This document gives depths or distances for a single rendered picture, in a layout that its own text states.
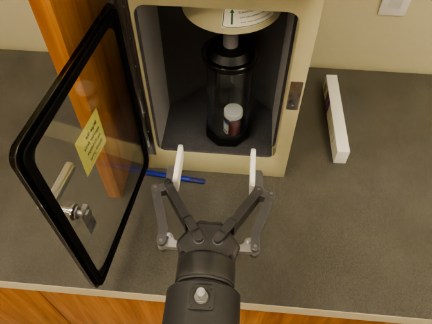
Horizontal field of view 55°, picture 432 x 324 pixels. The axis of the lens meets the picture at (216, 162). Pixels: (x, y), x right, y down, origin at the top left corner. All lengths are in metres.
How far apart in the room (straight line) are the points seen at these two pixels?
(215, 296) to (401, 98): 0.89
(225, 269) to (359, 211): 0.51
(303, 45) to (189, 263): 0.39
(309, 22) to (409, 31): 0.62
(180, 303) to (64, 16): 0.42
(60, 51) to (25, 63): 0.70
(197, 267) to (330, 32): 0.87
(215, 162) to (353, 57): 0.56
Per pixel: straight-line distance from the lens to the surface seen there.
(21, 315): 1.31
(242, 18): 0.71
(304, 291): 0.86
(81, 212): 0.64
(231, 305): 0.51
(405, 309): 0.90
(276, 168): 0.95
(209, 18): 0.71
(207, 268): 0.51
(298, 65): 0.73
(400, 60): 1.34
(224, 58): 0.76
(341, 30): 1.23
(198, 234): 0.55
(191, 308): 0.49
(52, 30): 0.65
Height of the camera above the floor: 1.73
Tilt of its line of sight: 53 degrees down
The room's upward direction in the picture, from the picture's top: straight up
